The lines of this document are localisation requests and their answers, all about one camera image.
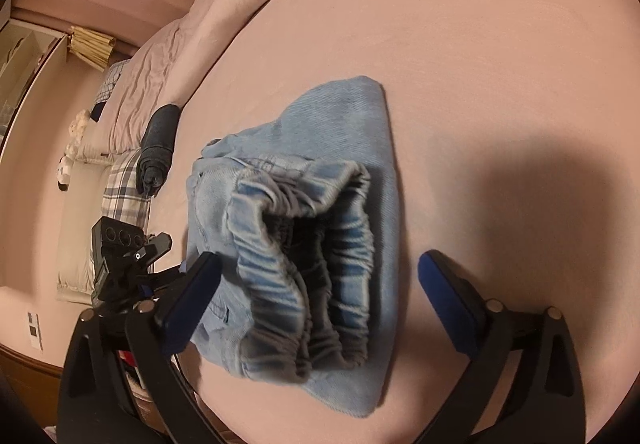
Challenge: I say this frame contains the white wall switch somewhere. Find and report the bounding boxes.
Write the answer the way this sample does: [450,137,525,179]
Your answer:
[27,312,42,351]

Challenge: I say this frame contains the yellow hanging cloth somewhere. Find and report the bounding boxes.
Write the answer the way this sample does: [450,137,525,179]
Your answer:
[68,26,116,72]

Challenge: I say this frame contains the striped pillow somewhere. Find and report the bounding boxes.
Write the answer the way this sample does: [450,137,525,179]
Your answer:
[90,58,130,122]

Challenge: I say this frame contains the plaid pillow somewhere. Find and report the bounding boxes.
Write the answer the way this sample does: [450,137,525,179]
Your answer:
[101,149,151,230]

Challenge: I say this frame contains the white shelf cabinet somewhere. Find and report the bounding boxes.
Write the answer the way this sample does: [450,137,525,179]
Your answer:
[1,18,67,167]

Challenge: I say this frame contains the folded dark grey garment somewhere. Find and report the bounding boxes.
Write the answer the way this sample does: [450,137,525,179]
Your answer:
[136,104,181,198]

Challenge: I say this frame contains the white plush toy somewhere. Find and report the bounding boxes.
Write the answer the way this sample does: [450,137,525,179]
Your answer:
[56,109,91,192]

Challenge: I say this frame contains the light blue denim pants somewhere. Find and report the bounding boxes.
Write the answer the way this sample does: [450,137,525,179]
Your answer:
[186,76,400,418]

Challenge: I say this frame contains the pink duvet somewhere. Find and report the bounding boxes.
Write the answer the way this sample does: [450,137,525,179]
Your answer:
[92,0,269,154]

